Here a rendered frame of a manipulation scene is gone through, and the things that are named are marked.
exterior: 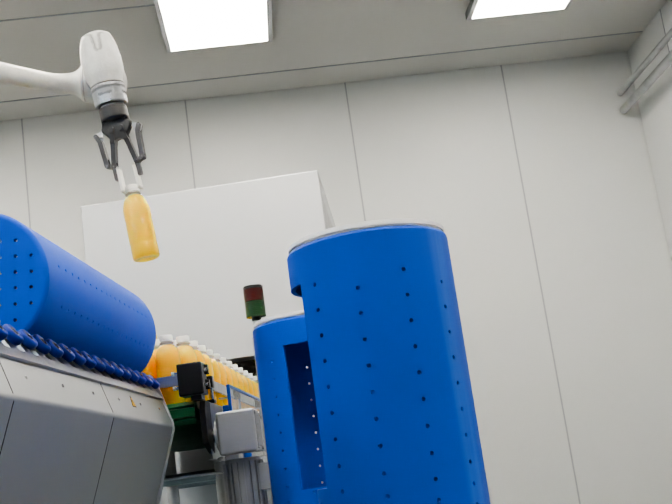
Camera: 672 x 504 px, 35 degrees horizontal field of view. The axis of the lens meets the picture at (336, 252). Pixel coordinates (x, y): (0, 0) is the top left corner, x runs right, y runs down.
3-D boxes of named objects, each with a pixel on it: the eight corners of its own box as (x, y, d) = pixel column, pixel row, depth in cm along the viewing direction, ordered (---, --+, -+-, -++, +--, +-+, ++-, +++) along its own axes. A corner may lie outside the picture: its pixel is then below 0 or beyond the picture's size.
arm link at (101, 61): (125, 75, 282) (129, 91, 295) (112, 21, 284) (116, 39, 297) (85, 84, 280) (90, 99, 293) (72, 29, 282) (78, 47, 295)
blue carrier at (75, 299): (-99, 361, 202) (-95, 215, 208) (53, 393, 288) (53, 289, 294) (48, 352, 201) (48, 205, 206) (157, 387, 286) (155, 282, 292)
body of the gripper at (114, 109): (92, 107, 282) (100, 140, 281) (122, 98, 281) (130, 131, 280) (102, 114, 289) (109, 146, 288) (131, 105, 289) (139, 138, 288)
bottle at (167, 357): (181, 403, 300) (174, 338, 304) (157, 406, 301) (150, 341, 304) (188, 404, 307) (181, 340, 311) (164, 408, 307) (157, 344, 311)
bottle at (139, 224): (161, 258, 282) (147, 193, 286) (158, 252, 275) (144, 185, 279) (134, 264, 281) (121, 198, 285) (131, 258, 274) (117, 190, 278)
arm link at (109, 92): (118, 77, 281) (123, 98, 281) (128, 86, 290) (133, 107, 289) (85, 87, 282) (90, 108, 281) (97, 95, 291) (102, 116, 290)
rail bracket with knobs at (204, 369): (172, 402, 293) (168, 365, 295) (178, 404, 300) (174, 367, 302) (208, 397, 292) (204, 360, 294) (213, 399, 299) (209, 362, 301)
